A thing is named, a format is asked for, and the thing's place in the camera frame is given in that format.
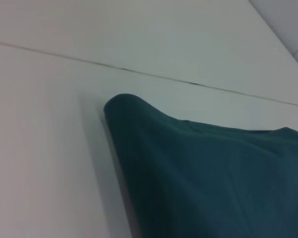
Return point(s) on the teal t-shirt with FREE print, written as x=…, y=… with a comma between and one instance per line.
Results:
x=213, y=173

